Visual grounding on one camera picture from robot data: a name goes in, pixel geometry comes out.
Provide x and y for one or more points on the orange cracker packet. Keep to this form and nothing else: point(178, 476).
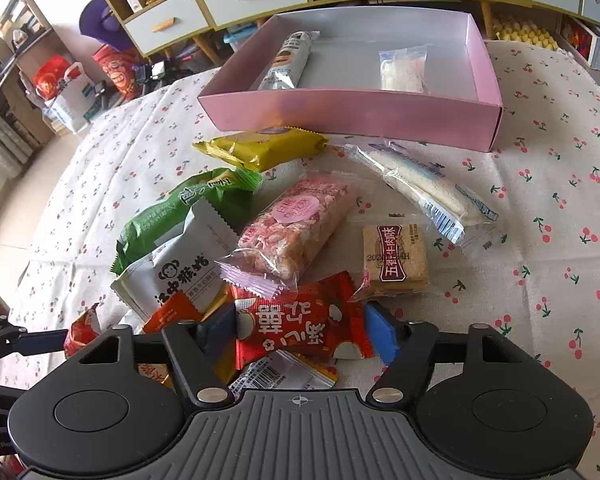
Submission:
point(172, 312)

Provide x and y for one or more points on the metal shelf rack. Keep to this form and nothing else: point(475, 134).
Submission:
point(10, 50)

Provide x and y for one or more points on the orange silver snack packet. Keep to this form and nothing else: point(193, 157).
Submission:
point(280, 375)

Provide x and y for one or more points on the purple hat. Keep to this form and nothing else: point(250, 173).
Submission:
point(100, 22)

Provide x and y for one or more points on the clear white snack packet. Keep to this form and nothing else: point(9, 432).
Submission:
point(402, 70)

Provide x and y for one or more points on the clear bin with blue lid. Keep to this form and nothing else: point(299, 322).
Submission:
point(242, 37)

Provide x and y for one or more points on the white plastic bag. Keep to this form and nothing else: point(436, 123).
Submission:
point(72, 105)

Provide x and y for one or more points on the pink rice crisp packet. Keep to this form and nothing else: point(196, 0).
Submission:
point(290, 220)

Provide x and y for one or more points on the grey white snack packet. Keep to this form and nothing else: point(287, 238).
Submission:
point(185, 265)

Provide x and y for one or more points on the grey biscuit roll packet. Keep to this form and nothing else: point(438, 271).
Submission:
point(287, 60)

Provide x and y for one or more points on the yellow snack packet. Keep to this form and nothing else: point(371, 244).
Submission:
point(260, 147)

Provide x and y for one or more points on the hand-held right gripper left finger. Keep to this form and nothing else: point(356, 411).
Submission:
point(219, 332)

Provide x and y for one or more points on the green snack packet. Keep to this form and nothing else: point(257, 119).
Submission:
point(155, 215)

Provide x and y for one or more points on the cherry print tablecloth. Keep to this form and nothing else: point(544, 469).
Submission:
point(530, 210)

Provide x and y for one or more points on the pink cardboard box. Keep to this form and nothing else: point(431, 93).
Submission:
point(330, 116)

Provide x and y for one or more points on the yellow egg tray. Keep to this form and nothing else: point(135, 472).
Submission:
point(525, 32)

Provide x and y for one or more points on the long clear rice cracker packet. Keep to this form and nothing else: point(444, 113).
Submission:
point(425, 185)

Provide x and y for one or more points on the square brown biscuit packet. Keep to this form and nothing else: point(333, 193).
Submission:
point(395, 260)

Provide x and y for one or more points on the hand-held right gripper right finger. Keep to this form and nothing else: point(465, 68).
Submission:
point(382, 335)

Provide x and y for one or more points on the red bag with face print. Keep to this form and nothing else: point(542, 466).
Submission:
point(117, 75)

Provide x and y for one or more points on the black tripod lights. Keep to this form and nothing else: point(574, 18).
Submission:
point(157, 72)

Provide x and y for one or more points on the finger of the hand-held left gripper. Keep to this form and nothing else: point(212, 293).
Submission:
point(40, 343)

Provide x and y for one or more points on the red gift bag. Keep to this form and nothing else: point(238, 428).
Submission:
point(52, 80)

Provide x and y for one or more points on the small red snack packet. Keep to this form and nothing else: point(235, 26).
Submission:
point(82, 332)

